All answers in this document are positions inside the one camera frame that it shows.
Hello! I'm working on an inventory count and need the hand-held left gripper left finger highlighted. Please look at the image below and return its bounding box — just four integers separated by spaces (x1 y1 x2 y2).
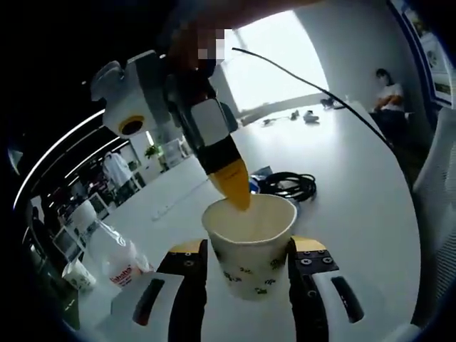
94 239 209 342

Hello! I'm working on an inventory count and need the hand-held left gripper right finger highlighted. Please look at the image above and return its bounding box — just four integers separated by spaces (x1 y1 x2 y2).
286 234 405 342

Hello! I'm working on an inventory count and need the floral blue tissue packet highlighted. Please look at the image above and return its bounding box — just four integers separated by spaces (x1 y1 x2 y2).
249 165 274 195

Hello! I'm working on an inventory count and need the printed white paper cup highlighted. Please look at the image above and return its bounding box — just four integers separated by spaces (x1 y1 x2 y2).
202 194 298 301
62 258 97 294

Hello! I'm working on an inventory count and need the clear plastic water bottle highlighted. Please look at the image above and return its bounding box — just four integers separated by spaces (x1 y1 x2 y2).
71 199 155 296

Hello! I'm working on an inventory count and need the person's right hand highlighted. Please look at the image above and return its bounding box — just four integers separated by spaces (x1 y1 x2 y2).
169 14 232 78

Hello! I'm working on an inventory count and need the white office chair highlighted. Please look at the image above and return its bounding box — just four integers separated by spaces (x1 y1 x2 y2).
87 192 110 219
162 138 190 168

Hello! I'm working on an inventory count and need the large bright window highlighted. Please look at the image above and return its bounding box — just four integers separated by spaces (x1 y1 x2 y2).
222 9 329 112

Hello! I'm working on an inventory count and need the white mesh chair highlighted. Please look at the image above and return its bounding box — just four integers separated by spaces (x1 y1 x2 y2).
413 106 456 321

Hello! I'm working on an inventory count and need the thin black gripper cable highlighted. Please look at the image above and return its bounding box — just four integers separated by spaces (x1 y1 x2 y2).
231 47 393 145

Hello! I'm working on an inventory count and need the wall poster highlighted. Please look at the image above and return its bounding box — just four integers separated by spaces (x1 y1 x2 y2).
388 0 456 108

